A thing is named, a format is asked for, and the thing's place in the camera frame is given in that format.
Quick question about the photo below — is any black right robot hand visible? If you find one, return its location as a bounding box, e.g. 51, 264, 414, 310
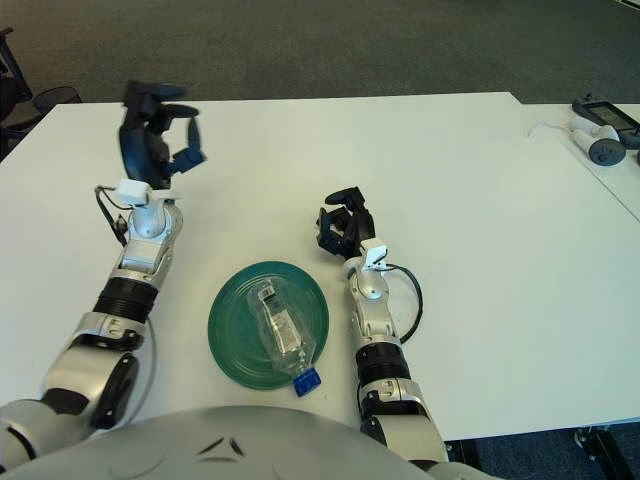
314, 185, 377, 259

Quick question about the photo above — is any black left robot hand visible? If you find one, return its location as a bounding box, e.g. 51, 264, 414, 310
117, 79, 208, 191

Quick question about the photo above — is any clear bottle with blue cap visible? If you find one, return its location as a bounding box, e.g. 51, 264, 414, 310
245, 281, 322, 399

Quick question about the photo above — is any green round plate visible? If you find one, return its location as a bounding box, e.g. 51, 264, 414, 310
207, 259, 331, 392

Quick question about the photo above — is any black mesh waste bin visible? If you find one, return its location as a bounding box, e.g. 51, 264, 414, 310
33, 85, 83, 116

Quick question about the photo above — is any black office chair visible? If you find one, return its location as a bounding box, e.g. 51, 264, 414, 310
0, 25, 34, 146

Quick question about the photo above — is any white grey handheld controller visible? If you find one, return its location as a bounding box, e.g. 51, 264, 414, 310
569, 115, 627, 165

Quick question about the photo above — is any grey robot torso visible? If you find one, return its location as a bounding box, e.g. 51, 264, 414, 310
0, 405, 501, 480

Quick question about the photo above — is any dark handheld screen device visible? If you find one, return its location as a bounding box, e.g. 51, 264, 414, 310
572, 96, 640, 149

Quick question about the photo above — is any black table foot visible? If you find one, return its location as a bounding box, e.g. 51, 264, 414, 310
573, 428, 621, 466

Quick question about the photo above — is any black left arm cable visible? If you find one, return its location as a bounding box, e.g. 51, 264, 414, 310
94, 185, 130, 247

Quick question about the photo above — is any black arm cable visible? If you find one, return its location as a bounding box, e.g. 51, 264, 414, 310
94, 185, 130, 247
384, 262, 424, 344

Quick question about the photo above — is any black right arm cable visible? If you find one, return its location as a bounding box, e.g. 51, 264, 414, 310
384, 262, 424, 344

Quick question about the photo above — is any thin white cable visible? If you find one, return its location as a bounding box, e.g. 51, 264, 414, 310
528, 121, 574, 141

